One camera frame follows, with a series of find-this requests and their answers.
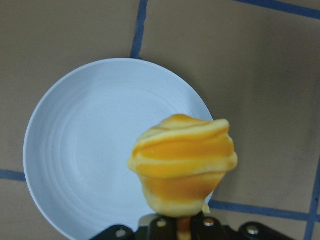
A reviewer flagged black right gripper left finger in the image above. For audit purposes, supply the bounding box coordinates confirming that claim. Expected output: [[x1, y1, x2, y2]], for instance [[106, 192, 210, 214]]
[[91, 216, 177, 240]]

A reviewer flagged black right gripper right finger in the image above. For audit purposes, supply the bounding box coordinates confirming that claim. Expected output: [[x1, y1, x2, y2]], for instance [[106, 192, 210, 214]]
[[190, 212, 292, 240]]

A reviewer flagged light blue plate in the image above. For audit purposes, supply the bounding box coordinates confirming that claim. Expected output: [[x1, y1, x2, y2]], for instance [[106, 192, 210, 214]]
[[23, 58, 212, 240]]

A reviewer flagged yellow striped bread roll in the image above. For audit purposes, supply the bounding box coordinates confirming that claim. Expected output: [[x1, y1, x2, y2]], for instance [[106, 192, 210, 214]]
[[128, 114, 238, 218]]

